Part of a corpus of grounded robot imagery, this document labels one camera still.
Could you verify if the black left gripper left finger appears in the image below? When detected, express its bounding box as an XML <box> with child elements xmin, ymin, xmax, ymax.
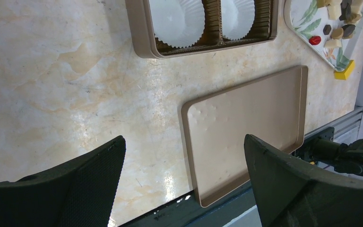
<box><xmin>0</xmin><ymin>136</ymin><xmax>126</xmax><ymax>227</ymax></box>

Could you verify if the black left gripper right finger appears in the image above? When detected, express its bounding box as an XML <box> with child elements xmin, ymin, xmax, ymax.
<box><xmin>244</xmin><ymin>134</ymin><xmax>363</xmax><ymax>227</ymax></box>

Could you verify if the gold box lid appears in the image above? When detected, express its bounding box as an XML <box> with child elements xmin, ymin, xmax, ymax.
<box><xmin>180</xmin><ymin>65</ymin><xmax>309</xmax><ymax>208</ymax></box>

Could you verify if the brown chocolate box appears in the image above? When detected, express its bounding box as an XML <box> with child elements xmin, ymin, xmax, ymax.
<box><xmin>125</xmin><ymin>0</ymin><xmax>279</xmax><ymax>59</ymax></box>

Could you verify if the yellow block near tray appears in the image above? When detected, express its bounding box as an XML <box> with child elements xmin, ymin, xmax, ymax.
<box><xmin>334</xmin><ymin>60</ymin><xmax>355</xmax><ymax>80</ymax></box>

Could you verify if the red lips candy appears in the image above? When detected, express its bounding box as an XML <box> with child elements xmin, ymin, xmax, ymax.
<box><xmin>308</xmin><ymin>36</ymin><xmax>322</xmax><ymax>45</ymax></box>

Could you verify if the floral white serving tray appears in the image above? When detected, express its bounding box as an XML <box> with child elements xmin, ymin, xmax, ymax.
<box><xmin>284</xmin><ymin>0</ymin><xmax>363</xmax><ymax>72</ymax></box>

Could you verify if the white paper cup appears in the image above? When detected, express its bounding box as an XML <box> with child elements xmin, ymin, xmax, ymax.
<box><xmin>221</xmin><ymin>0</ymin><xmax>255</xmax><ymax>40</ymax></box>
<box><xmin>149</xmin><ymin>0</ymin><xmax>205</xmax><ymax>48</ymax></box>

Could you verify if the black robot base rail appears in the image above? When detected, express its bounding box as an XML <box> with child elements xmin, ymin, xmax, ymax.
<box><xmin>119</xmin><ymin>127</ymin><xmax>363</xmax><ymax>227</ymax></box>

